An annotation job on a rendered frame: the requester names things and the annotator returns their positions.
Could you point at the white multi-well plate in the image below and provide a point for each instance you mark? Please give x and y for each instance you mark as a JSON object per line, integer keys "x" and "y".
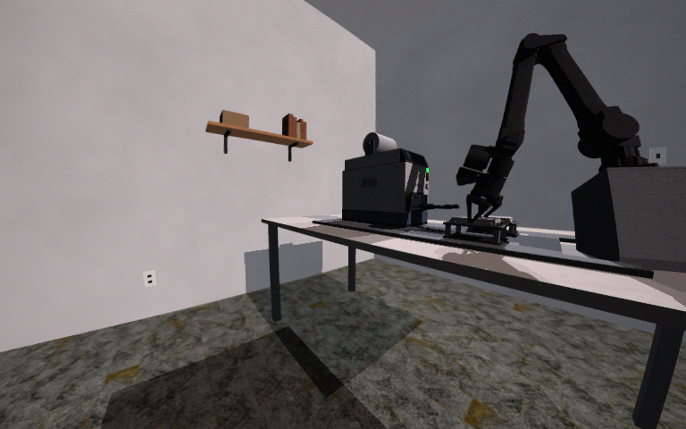
{"x": 503, "y": 218}

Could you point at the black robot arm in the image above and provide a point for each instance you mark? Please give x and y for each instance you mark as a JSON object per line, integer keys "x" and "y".
{"x": 601, "y": 127}

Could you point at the white well plate with black square wells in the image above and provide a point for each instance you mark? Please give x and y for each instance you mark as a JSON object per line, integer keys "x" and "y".
{"x": 478, "y": 221}

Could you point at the light grey cylinder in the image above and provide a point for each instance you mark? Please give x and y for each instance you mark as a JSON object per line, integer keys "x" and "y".
{"x": 381, "y": 143}

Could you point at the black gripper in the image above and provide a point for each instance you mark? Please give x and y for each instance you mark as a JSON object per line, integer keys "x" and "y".
{"x": 495, "y": 187}

